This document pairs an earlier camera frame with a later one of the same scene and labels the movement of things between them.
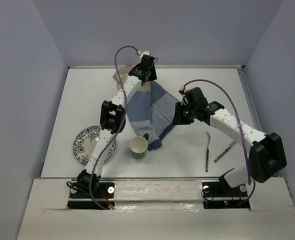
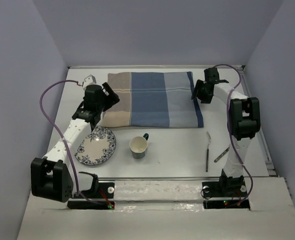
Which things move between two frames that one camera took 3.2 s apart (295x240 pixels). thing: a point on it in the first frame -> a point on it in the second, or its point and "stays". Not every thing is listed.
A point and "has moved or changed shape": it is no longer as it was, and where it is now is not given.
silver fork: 207,151 stays
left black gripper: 152,77 -> 111,99
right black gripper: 178,119 -> 200,84
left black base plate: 79,200 stays
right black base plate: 220,195 stays
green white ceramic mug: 138,145 stays
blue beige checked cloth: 151,108 has moved or changed shape
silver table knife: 230,146 stays
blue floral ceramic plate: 85,142 stays
